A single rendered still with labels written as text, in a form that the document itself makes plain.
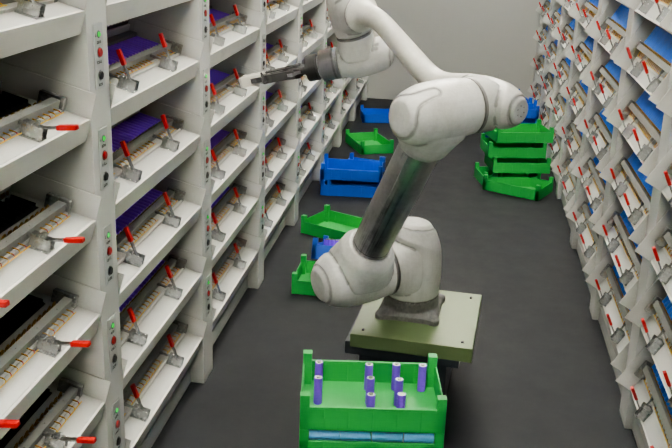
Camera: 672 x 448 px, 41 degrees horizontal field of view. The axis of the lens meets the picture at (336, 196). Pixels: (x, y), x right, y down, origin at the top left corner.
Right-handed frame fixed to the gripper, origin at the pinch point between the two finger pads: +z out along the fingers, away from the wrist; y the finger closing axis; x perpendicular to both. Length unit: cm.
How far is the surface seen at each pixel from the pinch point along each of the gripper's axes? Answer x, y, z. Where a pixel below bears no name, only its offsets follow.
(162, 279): -43, -39, 27
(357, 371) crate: -60, -72, -28
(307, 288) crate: -84, 43, 11
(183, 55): 13.1, -25.5, 9.4
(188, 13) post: 23.2, -25.2, 5.3
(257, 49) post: 3.8, 44.8, 8.4
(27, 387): -27, -125, 16
